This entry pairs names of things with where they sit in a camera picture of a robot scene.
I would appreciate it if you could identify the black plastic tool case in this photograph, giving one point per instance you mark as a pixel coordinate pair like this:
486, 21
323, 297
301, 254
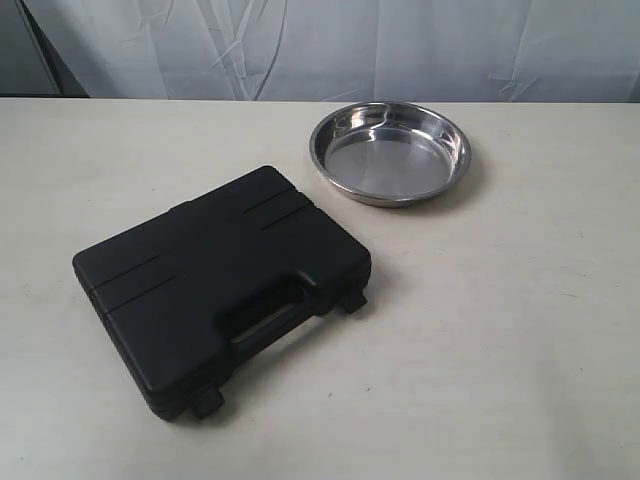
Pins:
190, 295

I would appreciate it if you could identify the round stainless steel tray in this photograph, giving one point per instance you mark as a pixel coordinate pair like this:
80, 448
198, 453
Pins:
390, 154

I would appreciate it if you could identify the white backdrop curtain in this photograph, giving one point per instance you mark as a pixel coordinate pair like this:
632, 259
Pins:
425, 51

